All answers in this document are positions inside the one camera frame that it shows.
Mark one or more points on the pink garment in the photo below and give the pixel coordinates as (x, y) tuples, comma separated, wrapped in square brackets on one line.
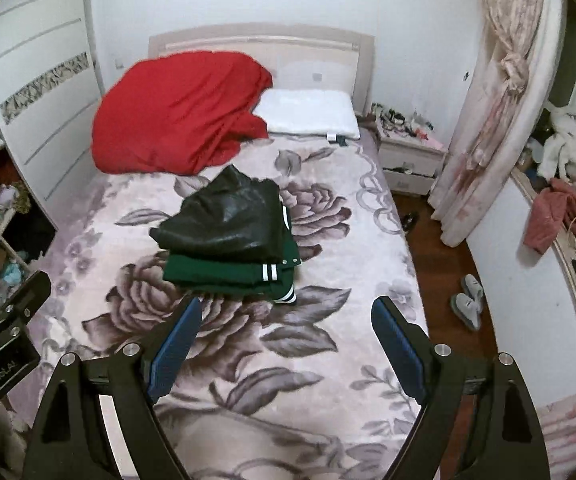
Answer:
[(547, 215)]

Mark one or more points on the white crumpled clothes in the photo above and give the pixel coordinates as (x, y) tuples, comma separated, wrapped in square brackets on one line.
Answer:
[(567, 155)]

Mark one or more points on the small clutter on nightstand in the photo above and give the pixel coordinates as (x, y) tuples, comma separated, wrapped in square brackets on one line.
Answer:
[(400, 120)]

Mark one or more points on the black shoe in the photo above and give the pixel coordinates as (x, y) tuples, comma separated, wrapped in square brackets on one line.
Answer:
[(409, 221)]

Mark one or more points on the grey slipper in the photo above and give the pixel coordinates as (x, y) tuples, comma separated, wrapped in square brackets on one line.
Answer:
[(473, 290), (465, 312)]

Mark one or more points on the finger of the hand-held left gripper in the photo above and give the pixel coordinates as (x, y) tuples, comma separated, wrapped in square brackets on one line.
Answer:
[(25, 300)]

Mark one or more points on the black leather jacket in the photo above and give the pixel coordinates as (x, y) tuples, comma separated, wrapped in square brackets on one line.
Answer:
[(228, 215)]

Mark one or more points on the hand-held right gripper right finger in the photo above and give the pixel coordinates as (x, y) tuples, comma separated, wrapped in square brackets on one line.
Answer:
[(401, 350)]

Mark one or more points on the red duvet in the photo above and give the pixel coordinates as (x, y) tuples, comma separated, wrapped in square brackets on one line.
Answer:
[(178, 110)]

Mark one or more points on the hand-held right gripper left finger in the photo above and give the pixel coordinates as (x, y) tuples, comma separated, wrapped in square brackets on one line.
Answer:
[(174, 350)]

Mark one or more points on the bed with floral blanket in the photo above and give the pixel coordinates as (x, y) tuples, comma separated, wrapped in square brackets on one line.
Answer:
[(278, 350)]

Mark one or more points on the green striped-cuff jacket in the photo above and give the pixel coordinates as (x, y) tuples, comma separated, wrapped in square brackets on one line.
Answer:
[(218, 272)]

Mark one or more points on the white wardrobe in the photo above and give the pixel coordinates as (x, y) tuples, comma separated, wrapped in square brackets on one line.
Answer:
[(43, 85)]

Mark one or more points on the white pillow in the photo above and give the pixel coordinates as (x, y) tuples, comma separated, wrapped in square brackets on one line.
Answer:
[(308, 112)]

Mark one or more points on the pink floral curtain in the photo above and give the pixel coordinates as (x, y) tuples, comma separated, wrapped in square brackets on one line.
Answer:
[(497, 110), (575, 430)]

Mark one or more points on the white nightstand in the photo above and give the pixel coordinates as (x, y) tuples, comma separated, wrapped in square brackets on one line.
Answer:
[(407, 167)]

